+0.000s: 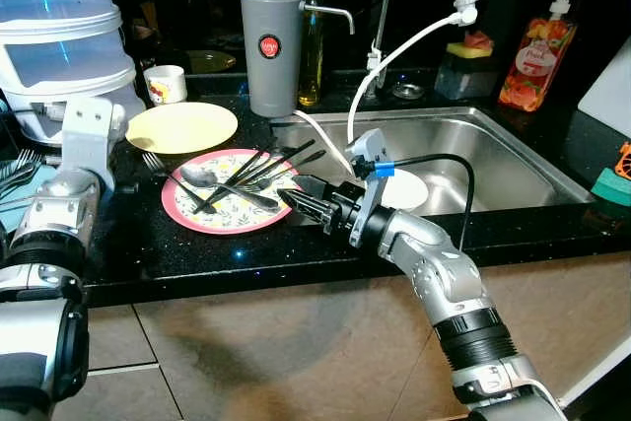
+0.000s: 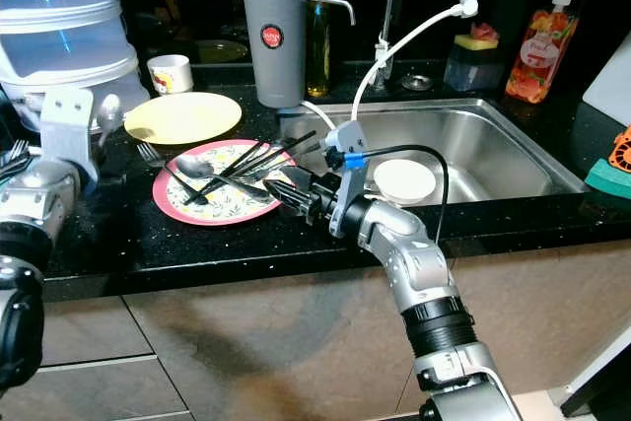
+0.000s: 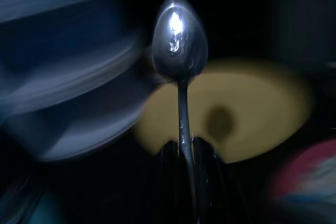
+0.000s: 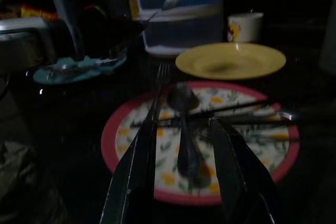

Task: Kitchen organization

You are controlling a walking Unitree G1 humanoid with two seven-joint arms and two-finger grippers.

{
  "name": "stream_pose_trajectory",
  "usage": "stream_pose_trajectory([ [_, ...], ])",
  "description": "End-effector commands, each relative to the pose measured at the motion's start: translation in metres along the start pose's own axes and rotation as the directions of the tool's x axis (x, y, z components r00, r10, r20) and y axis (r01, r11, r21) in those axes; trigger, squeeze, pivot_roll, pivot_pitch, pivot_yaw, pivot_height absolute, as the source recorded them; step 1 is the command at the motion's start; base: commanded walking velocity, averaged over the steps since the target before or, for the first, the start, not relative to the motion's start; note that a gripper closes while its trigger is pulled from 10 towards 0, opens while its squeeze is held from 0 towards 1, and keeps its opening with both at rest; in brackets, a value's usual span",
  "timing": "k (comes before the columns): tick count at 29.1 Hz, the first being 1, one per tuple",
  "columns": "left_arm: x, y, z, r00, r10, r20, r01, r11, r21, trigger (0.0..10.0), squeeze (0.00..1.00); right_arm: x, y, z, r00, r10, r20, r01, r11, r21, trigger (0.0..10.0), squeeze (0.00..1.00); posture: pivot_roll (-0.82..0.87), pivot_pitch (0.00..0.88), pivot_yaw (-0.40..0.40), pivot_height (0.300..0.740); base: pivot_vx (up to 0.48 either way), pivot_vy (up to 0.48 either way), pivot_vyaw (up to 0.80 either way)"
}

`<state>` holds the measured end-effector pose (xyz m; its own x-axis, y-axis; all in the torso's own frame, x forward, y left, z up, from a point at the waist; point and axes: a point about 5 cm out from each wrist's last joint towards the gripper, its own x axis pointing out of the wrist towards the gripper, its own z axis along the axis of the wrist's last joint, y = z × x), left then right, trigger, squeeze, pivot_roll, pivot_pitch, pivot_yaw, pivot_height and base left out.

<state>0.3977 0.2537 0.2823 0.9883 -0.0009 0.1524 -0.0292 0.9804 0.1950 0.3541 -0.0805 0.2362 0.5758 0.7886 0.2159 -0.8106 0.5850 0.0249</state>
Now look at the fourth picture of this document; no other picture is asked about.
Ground teal plate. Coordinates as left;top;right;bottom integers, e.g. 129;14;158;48
33;48;128;85

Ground silver cutlery handle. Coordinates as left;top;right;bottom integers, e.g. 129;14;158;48
217;110;300;122

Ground white printed mug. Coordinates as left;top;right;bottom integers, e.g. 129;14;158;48
227;12;264;43

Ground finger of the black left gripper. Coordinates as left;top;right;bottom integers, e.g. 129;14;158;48
115;20;147;52

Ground silver fork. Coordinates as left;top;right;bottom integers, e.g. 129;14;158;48
146;63;171;130

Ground black chopstick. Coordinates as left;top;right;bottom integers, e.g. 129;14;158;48
157;100;271;123
131;118;297;130

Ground floral plate with pink rim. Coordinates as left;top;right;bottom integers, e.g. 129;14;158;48
101;81;300;206

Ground stacked white plastic containers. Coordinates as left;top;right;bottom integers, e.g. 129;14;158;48
132;0;225;57

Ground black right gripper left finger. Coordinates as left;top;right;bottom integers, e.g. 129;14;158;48
100;108;159;224

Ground yellow plate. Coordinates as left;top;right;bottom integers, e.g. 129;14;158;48
175;42;287;80

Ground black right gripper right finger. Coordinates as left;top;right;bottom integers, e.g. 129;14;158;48
209;116;286;224

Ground yellow red packet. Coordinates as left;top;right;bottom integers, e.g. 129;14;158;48
0;5;59;22

